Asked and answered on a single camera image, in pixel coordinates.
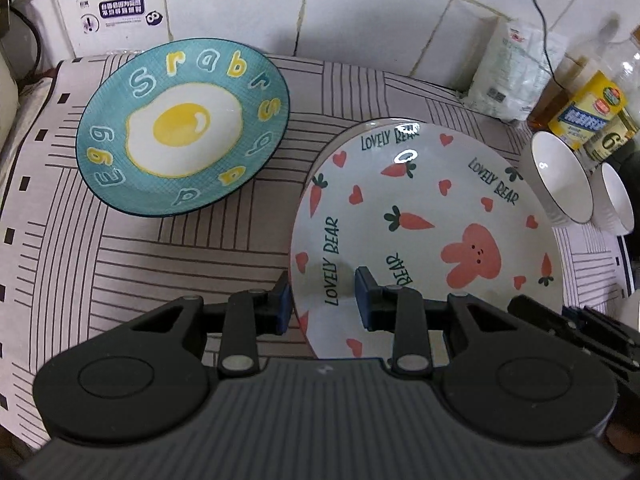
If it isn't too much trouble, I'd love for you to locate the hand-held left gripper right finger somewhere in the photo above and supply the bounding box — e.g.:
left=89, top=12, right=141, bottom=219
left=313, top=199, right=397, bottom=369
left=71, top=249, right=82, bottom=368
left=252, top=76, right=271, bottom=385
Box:
left=354, top=267, right=519, bottom=379

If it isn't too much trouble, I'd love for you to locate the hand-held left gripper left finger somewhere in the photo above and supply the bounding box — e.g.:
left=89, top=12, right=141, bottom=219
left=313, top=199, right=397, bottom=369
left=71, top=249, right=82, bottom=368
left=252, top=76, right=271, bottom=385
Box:
left=127, top=270, right=292, bottom=378

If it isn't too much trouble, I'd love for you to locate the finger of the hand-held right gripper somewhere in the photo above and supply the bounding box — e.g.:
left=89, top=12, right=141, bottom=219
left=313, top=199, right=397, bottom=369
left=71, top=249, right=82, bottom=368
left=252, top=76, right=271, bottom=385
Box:
left=507, top=294, right=640, bottom=362

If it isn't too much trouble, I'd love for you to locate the white carrot bunny plate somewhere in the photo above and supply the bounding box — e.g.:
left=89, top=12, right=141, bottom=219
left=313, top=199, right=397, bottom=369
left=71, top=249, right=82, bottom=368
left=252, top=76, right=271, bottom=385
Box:
left=289, top=117, right=564, bottom=361

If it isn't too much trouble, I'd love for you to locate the blue fried egg plate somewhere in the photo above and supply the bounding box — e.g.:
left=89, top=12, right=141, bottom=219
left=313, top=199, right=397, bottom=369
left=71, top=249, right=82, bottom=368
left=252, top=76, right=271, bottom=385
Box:
left=75, top=37, right=291, bottom=219

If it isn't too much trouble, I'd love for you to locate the striped tablecloth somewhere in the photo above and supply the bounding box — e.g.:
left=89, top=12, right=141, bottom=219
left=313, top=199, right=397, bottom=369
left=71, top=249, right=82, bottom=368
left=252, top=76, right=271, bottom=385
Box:
left=0, top=52, right=640, bottom=453

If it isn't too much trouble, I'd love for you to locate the clear green label vinegar bottle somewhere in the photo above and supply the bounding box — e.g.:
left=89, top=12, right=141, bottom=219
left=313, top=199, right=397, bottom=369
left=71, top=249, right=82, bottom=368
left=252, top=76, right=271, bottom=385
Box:
left=582, top=25, right=640, bottom=163

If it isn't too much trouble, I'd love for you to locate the yellow label cooking wine bottle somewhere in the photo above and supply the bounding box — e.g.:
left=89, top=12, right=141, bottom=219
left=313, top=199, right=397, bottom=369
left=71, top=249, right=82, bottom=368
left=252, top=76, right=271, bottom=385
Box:
left=527, top=15, right=631, bottom=151

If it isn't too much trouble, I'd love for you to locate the white powder bag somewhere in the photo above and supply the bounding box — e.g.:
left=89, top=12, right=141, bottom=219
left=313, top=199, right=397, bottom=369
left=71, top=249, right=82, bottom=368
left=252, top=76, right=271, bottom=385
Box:
left=467, top=17, right=569, bottom=122

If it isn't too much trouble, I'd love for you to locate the beige kitchen appliance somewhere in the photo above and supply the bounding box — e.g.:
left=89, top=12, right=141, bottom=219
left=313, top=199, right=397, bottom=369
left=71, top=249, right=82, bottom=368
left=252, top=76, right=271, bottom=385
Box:
left=0, top=0, right=32, bottom=88

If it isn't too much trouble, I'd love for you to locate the black cable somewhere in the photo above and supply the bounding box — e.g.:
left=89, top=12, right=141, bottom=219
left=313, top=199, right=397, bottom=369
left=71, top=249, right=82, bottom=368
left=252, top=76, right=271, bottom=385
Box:
left=525, top=0, right=569, bottom=96

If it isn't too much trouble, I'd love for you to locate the white wall sticker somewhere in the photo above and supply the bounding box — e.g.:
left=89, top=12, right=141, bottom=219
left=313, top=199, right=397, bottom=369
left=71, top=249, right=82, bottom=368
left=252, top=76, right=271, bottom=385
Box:
left=77, top=0, right=166, bottom=36

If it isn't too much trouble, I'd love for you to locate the black appliance cord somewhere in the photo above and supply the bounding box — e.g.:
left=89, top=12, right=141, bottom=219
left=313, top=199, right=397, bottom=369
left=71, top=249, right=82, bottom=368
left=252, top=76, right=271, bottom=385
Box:
left=10, top=6, right=43, bottom=83

